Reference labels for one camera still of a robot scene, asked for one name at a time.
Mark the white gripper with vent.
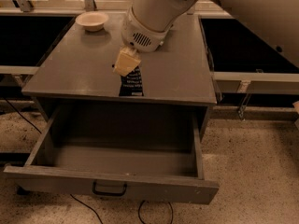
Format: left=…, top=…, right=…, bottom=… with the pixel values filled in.
left=113, top=7, right=171, bottom=77

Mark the dark blue rxbar wrapper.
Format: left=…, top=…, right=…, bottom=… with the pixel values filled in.
left=119, top=67, right=144, bottom=96

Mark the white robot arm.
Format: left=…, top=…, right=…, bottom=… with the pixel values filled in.
left=121, top=0, right=299, bottom=67

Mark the grey open top drawer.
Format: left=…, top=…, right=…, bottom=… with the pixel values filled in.
left=4, top=103, right=219, bottom=204

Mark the beige bowl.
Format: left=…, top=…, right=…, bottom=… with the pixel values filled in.
left=76, top=11, right=108, bottom=32

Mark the grey cabinet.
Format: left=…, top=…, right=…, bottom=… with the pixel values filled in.
left=23, top=13, right=216, bottom=142

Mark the black cable on floor left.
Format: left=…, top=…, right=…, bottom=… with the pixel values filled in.
left=2, top=97, right=43, bottom=134

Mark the metal railing frame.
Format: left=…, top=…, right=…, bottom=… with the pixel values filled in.
left=0, top=0, right=299, bottom=95

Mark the black drawer handle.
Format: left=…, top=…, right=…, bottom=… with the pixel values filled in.
left=92, top=181, right=127, bottom=197

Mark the black cable loop under drawer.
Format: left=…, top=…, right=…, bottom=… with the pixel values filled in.
left=137, top=199, right=174, bottom=224

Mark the black cable under drawer left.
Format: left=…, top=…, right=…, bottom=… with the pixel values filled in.
left=69, top=193, right=105, bottom=224

